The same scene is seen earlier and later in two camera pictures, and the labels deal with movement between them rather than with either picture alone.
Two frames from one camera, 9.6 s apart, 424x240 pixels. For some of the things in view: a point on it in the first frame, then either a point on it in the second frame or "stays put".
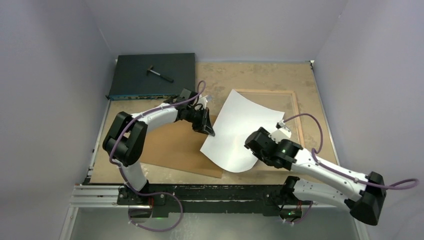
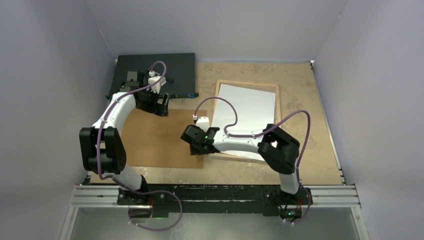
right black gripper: x=265 y=132 to x=196 y=149
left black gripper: x=204 y=124 to x=152 y=108
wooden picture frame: x=284 y=101 to x=261 y=86
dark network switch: x=152 y=76 stays put
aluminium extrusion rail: x=108 y=196 stays put
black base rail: x=162 y=198 stays put
